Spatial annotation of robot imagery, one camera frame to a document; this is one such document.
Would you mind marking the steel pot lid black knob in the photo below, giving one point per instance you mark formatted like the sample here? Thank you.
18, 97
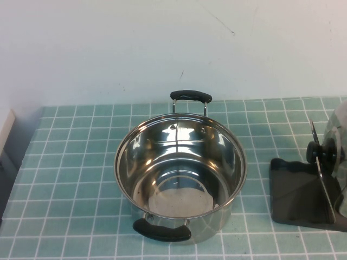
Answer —
326, 155

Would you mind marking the black tray metal lid rack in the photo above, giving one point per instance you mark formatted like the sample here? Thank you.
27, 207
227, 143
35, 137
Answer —
292, 195

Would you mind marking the green tile pattern tablecloth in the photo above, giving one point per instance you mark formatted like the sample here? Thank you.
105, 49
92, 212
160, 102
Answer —
67, 162

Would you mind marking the beige board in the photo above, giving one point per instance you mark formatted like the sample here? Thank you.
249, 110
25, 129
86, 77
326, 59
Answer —
6, 130

